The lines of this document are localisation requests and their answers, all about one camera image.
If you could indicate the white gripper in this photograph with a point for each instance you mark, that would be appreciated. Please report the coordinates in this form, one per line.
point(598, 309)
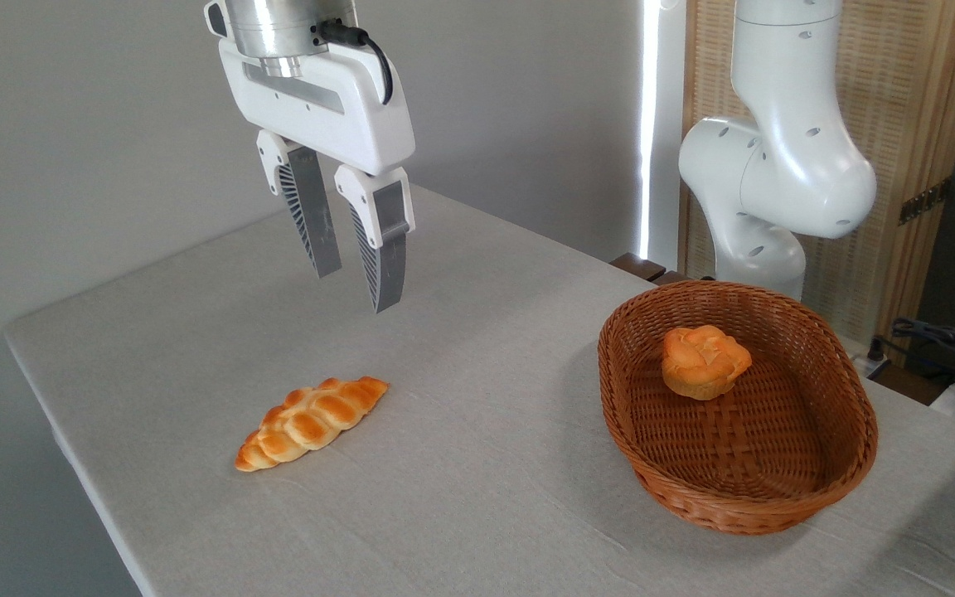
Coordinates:
point(336, 116)

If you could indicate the round golden bread bun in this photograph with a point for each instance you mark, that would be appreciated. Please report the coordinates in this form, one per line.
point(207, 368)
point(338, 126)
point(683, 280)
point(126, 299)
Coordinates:
point(705, 361)

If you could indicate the braided bread loaf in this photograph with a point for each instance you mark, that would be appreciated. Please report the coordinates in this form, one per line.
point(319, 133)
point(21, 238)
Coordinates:
point(312, 419)

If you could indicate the dark wooden furniture piece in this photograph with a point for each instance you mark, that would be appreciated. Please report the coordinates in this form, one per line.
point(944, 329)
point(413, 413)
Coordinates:
point(639, 267)

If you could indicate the brown wicker basket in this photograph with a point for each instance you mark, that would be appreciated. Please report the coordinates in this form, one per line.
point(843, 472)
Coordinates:
point(734, 468)

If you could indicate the white power strip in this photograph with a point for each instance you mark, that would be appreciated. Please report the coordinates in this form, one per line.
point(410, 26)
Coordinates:
point(871, 365)

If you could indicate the bamboo folding screen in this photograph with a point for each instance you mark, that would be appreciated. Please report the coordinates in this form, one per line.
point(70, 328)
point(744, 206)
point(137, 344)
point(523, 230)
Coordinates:
point(900, 99)

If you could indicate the black screen hinge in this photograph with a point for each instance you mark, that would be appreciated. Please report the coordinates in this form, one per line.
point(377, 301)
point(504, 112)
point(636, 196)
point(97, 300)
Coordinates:
point(925, 201)

